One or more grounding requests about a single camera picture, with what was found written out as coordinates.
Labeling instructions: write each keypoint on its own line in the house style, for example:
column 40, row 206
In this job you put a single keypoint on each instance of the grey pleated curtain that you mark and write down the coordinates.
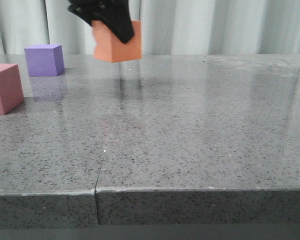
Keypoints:
column 168, row 27

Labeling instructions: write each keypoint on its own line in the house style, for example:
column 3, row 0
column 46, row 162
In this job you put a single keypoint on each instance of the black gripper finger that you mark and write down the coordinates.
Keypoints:
column 114, row 14

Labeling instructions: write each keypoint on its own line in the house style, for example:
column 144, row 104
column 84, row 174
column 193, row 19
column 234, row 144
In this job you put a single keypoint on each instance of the purple foam cube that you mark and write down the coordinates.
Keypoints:
column 44, row 60

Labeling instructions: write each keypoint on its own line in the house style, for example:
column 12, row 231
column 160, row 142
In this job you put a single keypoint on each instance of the pink foam cube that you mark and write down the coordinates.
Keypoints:
column 11, row 91

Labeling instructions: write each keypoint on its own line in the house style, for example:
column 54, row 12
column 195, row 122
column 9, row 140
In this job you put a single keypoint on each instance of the orange foam cube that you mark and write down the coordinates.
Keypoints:
column 110, row 49

